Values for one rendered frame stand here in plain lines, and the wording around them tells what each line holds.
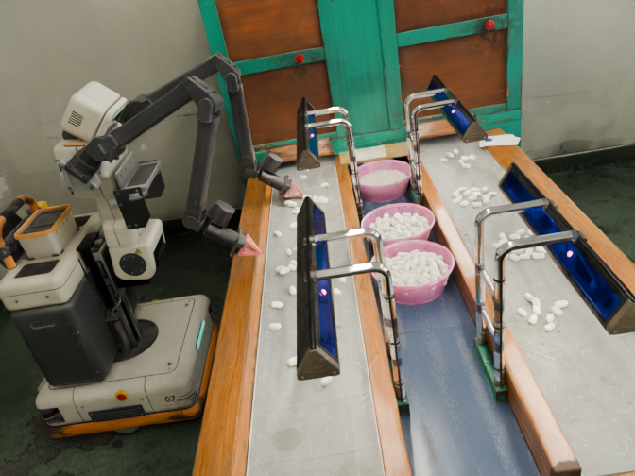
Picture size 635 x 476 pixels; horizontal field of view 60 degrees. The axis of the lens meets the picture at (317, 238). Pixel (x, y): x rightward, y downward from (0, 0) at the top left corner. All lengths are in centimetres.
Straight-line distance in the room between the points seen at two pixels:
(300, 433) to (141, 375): 118
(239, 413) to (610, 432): 82
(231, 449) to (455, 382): 59
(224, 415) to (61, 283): 100
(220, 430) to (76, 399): 121
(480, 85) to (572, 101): 135
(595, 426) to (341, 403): 56
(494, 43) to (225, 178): 196
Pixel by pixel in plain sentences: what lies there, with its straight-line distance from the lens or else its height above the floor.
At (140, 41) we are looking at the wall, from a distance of 361.
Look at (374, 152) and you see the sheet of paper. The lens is 259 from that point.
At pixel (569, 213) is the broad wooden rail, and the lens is 204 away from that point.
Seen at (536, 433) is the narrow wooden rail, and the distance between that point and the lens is 130.
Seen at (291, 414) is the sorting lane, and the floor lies 74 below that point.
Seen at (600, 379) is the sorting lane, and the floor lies 74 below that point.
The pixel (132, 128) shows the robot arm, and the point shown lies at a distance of 183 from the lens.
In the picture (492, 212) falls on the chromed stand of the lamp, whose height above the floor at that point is 112.
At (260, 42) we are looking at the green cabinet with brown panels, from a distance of 254.
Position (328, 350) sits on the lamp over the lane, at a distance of 102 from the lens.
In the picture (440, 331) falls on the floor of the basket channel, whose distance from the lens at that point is 165.
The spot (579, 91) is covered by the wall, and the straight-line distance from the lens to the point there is 397.
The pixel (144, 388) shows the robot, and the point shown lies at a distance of 238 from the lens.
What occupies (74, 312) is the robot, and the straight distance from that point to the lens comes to 226.
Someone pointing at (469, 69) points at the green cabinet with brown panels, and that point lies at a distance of 268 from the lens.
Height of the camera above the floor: 176
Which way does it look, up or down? 30 degrees down
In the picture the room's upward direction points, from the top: 11 degrees counter-clockwise
